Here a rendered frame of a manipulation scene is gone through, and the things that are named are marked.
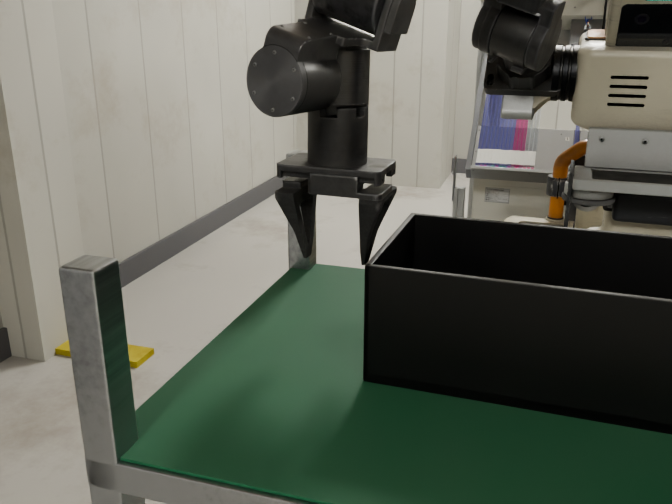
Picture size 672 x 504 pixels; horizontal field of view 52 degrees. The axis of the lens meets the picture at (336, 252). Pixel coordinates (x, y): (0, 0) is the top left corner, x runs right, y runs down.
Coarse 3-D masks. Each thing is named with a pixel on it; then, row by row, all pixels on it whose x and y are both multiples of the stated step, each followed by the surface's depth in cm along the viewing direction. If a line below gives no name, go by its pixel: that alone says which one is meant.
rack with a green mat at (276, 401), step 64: (256, 320) 74; (320, 320) 74; (128, 384) 51; (192, 384) 61; (256, 384) 61; (320, 384) 61; (128, 448) 52; (192, 448) 52; (256, 448) 52; (320, 448) 52; (384, 448) 52; (448, 448) 52; (512, 448) 52; (576, 448) 52; (640, 448) 52
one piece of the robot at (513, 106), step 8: (504, 96) 109; (512, 96) 109; (520, 96) 109; (528, 96) 108; (504, 104) 109; (512, 104) 109; (520, 104) 108; (528, 104) 108; (504, 112) 109; (512, 112) 108; (520, 112) 108; (528, 112) 108
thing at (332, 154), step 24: (312, 120) 63; (336, 120) 62; (360, 120) 62; (312, 144) 63; (336, 144) 62; (360, 144) 63; (288, 168) 64; (312, 168) 63; (336, 168) 63; (360, 168) 63; (384, 168) 63
